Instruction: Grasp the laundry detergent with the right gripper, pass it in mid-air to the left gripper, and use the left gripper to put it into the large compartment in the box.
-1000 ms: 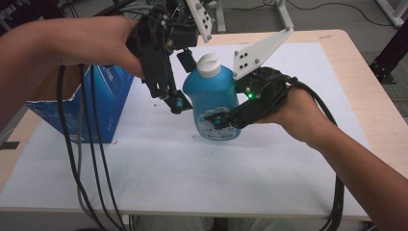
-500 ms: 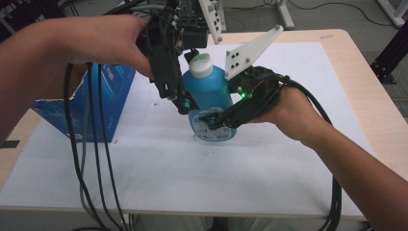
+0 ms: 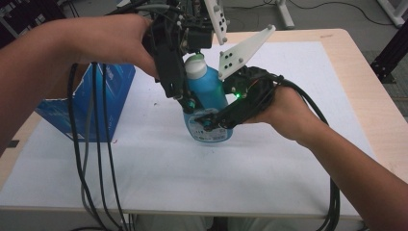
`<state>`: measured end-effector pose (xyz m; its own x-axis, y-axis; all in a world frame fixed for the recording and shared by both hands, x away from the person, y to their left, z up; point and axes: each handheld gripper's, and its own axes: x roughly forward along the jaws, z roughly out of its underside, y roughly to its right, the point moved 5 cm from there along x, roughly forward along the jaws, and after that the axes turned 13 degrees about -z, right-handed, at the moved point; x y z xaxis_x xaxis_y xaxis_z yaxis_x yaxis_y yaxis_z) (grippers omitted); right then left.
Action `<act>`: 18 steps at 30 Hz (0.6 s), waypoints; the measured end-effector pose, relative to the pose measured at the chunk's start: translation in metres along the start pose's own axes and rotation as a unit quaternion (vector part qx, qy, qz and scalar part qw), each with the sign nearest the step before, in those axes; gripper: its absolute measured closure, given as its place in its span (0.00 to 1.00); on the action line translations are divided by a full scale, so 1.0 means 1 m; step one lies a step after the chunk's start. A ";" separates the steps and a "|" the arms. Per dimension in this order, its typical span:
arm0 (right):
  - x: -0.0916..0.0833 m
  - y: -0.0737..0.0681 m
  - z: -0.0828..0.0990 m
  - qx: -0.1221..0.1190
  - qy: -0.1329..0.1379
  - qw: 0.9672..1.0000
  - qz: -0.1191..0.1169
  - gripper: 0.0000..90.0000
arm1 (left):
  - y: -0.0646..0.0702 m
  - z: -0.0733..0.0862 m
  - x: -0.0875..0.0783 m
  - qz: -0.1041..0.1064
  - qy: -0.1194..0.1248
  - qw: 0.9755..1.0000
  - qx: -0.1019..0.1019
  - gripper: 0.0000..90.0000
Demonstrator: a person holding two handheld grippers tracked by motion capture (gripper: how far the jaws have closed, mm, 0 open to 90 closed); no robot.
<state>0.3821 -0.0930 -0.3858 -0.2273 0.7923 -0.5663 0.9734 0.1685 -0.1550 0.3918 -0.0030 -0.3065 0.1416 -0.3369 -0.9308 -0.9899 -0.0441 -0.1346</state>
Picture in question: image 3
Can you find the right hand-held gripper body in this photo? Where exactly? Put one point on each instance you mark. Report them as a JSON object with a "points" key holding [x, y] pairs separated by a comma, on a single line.
{"points": [[256, 83]]}

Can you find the person's left hand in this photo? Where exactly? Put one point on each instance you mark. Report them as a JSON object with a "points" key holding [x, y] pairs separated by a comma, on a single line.
{"points": [[115, 41]]}

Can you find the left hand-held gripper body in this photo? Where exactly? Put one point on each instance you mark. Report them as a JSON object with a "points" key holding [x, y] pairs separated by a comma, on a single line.
{"points": [[189, 29]]}

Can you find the white bottle cap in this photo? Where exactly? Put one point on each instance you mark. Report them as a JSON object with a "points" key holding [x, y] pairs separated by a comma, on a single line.
{"points": [[195, 69]]}

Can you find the white stand leg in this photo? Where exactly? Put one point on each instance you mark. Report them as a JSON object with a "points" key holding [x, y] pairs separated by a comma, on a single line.
{"points": [[393, 11], [284, 14]]}

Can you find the person's right hand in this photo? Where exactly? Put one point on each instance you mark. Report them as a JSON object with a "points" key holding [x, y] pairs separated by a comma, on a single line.
{"points": [[288, 112]]}

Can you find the blue plastic bottle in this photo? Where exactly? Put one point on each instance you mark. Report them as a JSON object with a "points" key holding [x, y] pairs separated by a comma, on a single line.
{"points": [[207, 89]]}

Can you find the blue cardboard box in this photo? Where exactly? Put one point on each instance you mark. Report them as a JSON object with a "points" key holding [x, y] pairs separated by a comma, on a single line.
{"points": [[112, 96]]}

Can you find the black metal stand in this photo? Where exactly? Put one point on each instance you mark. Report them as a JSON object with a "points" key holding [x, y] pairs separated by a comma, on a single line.
{"points": [[389, 54]]}

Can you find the black tape strip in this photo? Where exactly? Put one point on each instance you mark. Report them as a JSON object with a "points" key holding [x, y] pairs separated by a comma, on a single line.
{"points": [[11, 143]]}

